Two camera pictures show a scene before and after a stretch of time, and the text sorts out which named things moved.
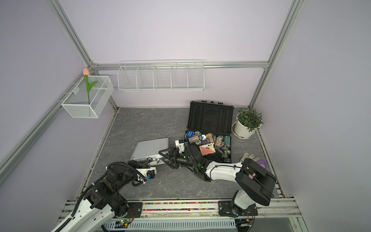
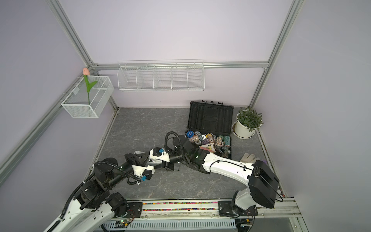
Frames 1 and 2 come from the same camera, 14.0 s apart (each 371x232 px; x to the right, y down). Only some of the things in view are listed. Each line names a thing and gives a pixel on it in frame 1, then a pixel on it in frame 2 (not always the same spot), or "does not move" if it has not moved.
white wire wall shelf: x=161 y=75 does not move
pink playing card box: x=207 y=149 does not move
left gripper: x=139 y=164 to x=134 y=159
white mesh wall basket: x=79 y=103 does not move
